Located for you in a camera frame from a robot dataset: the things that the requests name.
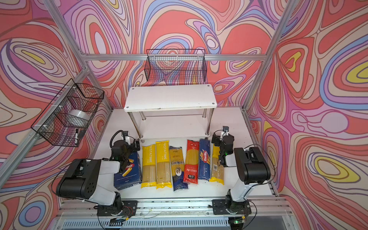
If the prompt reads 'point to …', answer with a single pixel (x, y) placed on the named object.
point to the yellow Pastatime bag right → (163, 165)
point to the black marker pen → (76, 136)
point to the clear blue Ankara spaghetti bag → (178, 169)
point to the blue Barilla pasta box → (131, 175)
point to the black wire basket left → (66, 119)
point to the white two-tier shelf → (170, 111)
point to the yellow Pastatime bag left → (149, 166)
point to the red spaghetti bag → (190, 174)
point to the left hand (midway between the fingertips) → (132, 138)
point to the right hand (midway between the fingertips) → (221, 135)
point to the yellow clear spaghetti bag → (217, 175)
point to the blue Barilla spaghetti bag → (204, 159)
